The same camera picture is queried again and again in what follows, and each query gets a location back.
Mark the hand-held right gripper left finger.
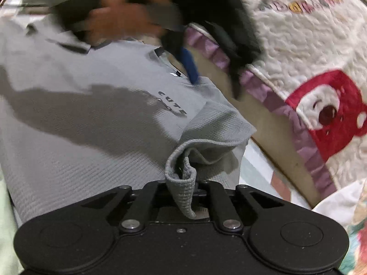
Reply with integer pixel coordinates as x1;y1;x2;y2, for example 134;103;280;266
80;180;173;233

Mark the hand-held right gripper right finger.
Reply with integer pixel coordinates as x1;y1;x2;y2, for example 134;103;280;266
196;180;285;232

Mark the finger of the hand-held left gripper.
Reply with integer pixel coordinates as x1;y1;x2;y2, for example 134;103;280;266
206;22;247;101
162;31;200;85

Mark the grey waffle-knit shirt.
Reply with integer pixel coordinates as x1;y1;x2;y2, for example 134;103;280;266
0;14;257;221

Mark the person's left hand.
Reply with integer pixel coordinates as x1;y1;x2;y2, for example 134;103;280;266
85;0;161;44

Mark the beige bed base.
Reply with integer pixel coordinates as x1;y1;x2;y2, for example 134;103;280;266
183;43;322;207

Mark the white quilt with red bears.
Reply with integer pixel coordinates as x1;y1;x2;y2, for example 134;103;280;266
183;0;367;198

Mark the white scalloped cloth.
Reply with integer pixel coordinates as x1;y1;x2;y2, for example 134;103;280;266
312;179;367;232

